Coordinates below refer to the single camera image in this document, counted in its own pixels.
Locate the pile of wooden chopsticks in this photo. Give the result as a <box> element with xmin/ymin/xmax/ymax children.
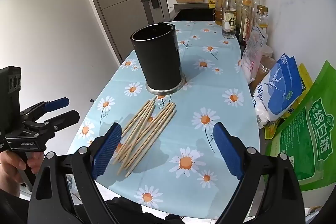
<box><xmin>113</xmin><ymin>97</ymin><xmax>177</xmax><ymax>178</ymax></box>

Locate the dark bottle black cap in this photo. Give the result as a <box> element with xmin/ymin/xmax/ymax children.
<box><xmin>235</xmin><ymin>0</ymin><xmax>248</xmax><ymax>39</ymax></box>

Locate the person's dark clothing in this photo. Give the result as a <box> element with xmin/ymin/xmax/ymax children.
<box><xmin>105</xmin><ymin>196</ymin><xmax>218</xmax><ymax>224</ymax></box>

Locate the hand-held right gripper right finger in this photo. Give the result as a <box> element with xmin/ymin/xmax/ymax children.
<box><xmin>213</xmin><ymin>122</ymin><xmax>306</xmax><ymax>224</ymax></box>

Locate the jar of brown powder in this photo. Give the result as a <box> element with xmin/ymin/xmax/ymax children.
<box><xmin>249</xmin><ymin>46</ymin><xmax>276</xmax><ymax>93</ymax></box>

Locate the black sink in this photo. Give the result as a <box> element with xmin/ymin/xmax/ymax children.
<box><xmin>175</xmin><ymin>7</ymin><xmax>216</xmax><ymax>22</ymax></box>

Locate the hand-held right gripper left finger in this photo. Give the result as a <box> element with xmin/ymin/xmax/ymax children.
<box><xmin>28</xmin><ymin>122</ymin><xmax>122</xmax><ymax>224</ymax></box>

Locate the blue daisy print tablecloth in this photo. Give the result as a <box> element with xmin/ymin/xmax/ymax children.
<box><xmin>69</xmin><ymin>21</ymin><xmax>261</xmax><ymax>220</ymax></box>

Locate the clear bottle yellow cap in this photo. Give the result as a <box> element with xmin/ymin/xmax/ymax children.
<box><xmin>222</xmin><ymin>0</ymin><xmax>237</xmax><ymax>39</ymax></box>

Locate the black utensil holder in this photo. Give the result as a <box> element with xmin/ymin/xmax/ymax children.
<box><xmin>130</xmin><ymin>24</ymin><xmax>186</xmax><ymax>95</ymax></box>

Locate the red label bottle gold cap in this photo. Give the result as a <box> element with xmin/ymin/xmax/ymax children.
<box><xmin>239</xmin><ymin>0</ymin><xmax>253</xmax><ymax>46</ymax></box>

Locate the person's left hand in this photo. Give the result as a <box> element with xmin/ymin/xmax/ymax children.
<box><xmin>0</xmin><ymin>152</ymin><xmax>45</xmax><ymax>189</ymax></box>

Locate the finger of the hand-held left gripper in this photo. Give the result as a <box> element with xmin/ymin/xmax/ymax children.
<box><xmin>20</xmin><ymin>97</ymin><xmax>70</xmax><ymax>121</ymax></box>
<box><xmin>39</xmin><ymin>110</ymin><xmax>80</xmax><ymax>135</ymax></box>

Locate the large cooking oil bottle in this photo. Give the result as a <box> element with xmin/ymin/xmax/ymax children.
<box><xmin>215</xmin><ymin>0</ymin><xmax>232</xmax><ymax>26</ymax></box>

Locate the white and blue bag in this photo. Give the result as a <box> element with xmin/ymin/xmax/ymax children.
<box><xmin>252</xmin><ymin>53</ymin><xmax>303</xmax><ymax>128</ymax></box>

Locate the clear bag pink print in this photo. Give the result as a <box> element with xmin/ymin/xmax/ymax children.
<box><xmin>241</xmin><ymin>22</ymin><xmax>269</xmax><ymax>84</ymax></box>

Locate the short bottle gold cap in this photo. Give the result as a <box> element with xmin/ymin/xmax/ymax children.
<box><xmin>255</xmin><ymin>5</ymin><xmax>269</xmax><ymax>35</ymax></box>

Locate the green bag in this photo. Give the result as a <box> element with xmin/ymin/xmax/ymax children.
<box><xmin>265</xmin><ymin>60</ymin><xmax>336</xmax><ymax>191</ymax></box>

